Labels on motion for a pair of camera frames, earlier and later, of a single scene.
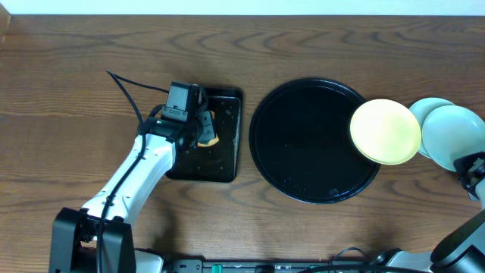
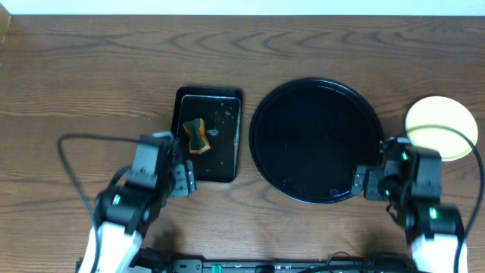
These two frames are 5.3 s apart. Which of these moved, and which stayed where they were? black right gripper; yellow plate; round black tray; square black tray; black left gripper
Moved: black right gripper; yellow plate; black left gripper
Stayed: square black tray; round black tray
